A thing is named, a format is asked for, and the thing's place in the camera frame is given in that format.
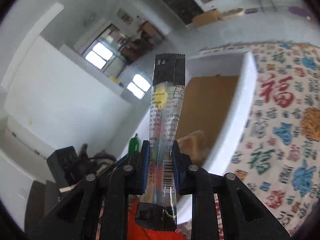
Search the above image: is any long grey snack bar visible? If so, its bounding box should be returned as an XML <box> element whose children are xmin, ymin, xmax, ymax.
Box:
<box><xmin>137</xmin><ymin>53</ymin><xmax>185</xmax><ymax>231</ymax></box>

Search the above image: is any orange sleeve forearm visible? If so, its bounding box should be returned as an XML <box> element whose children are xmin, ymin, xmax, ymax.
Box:
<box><xmin>127</xmin><ymin>198</ymin><xmax>191</xmax><ymax>239</ymax></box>

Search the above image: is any patterned woven table cloth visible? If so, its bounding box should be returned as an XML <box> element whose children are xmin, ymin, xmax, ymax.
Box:
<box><xmin>202</xmin><ymin>42</ymin><xmax>319</xmax><ymax>234</ymax></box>

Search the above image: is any green bottle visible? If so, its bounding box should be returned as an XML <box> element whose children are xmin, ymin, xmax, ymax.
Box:
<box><xmin>127</xmin><ymin>133</ymin><xmax>139</xmax><ymax>156</ymax></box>

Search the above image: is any white storage box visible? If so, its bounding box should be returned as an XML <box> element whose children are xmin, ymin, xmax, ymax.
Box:
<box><xmin>120</xmin><ymin>51</ymin><xmax>258</xmax><ymax>227</ymax></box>

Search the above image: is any cardboard box on floor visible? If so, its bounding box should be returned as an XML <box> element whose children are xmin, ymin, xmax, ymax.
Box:
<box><xmin>192</xmin><ymin>9</ymin><xmax>223</xmax><ymax>27</ymax></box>

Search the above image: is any round cat scratcher bed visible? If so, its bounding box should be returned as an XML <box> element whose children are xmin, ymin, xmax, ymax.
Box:
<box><xmin>222</xmin><ymin>8</ymin><xmax>245</xmax><ymax>19</ymax></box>

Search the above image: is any purple floor mat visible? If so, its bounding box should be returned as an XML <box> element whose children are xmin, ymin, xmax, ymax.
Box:
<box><xmin>288</xmin><ymin>6</ymin><xmax>310</xmax><ymax>18</ymax></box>

